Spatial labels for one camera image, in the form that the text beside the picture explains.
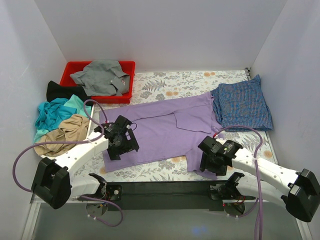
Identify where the floral table mat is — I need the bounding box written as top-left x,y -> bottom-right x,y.
49,69 -> 277,183

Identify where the grey collared shirt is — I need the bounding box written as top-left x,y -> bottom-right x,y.
70,60 -> 130,97

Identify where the aluminium frame rail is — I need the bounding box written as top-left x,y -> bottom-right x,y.
21,182 -> 313,240

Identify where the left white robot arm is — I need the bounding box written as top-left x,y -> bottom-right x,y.
31,115 -> 139,209

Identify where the purple t shirt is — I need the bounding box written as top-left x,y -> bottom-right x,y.
99,92 -> 222,180

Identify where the beige shirt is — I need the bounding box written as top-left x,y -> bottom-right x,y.
34,114 -> 90,157

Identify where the red plastic bin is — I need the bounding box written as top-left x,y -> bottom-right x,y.
60,61 -> 136,104

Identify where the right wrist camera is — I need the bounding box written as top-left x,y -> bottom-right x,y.
212,133 -> 226,145

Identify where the white oval basket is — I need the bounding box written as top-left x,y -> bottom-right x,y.
39,103 -> 95,161

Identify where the teal shirt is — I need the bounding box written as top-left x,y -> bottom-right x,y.
33,94 -> 87,143

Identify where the black shirt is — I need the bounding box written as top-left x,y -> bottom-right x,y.
46,81 -> 91,102

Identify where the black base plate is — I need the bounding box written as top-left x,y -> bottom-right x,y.
105,180 -> 254,211

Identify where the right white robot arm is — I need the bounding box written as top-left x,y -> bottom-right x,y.
198,136 -> 320,223

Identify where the blue checkered folded shirt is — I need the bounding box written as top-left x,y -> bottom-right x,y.
210,74 -> 273,132

